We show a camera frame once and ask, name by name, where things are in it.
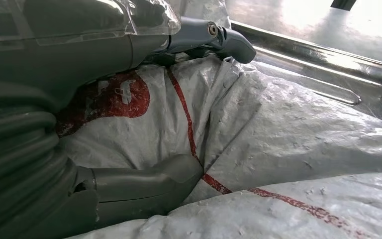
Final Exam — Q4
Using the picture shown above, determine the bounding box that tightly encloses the white scale with steel tray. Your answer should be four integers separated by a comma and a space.
225, 19, 382, 127

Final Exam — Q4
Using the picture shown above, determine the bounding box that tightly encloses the white courier bag red print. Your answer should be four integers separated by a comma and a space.
55, 0, 382, 239

